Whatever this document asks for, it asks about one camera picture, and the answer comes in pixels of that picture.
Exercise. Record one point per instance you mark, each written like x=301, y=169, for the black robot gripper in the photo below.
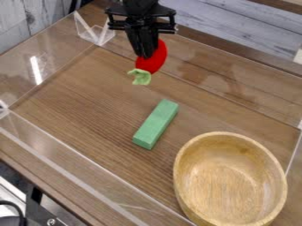
x=133, y=16

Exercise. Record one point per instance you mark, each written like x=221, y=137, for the red plush strawberry toy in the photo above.
x=148, y=66

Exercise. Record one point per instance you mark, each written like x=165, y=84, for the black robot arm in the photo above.
x=144, y=19

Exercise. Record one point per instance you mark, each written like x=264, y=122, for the green rectangular block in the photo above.
x=156, y=124

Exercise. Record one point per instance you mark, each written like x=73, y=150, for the wooden bowl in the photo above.
x=229, y=181

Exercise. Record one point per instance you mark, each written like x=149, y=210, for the clear acrylic enclosure wall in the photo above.
x=73, y=111

